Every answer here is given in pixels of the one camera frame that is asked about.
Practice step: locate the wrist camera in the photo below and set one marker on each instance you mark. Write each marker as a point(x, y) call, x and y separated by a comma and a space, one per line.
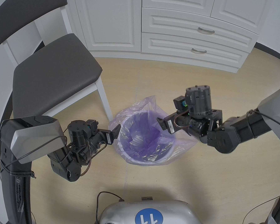
point(180, 104)
point(92, 125)

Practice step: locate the white chair grey seat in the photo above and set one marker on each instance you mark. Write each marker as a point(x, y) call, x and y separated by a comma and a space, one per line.
point(56, 78)

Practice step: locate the purple plastic bag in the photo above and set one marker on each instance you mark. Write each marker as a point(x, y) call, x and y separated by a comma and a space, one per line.
point(142, 129)

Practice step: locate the white trash bin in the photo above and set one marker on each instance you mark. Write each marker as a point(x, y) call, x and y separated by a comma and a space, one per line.
point(163, 156)

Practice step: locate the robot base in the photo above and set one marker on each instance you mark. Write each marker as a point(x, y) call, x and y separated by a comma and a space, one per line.
point(154, 211)

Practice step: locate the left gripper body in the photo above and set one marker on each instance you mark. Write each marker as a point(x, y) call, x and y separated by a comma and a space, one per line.
point(102, 139)

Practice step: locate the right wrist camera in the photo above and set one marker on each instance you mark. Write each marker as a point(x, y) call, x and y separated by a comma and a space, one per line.
point(180, 104)

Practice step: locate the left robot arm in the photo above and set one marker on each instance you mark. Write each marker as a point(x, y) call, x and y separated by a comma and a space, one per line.
point(35, 134)

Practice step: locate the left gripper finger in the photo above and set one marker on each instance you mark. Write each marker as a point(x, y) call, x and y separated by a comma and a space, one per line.
point(116, 132)

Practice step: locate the white wardrobe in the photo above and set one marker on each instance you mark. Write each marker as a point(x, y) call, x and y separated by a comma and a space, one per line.
point(177, 20)

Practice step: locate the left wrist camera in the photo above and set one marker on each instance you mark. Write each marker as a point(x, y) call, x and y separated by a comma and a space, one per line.
point(92, 125)

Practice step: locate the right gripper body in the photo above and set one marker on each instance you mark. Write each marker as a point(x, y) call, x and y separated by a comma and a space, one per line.
point(182, 124)

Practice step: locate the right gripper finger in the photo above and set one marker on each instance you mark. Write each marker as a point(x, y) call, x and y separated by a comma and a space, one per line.
point(162, 124)

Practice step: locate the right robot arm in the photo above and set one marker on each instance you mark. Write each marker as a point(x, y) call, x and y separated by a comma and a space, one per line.
point(247, 127)

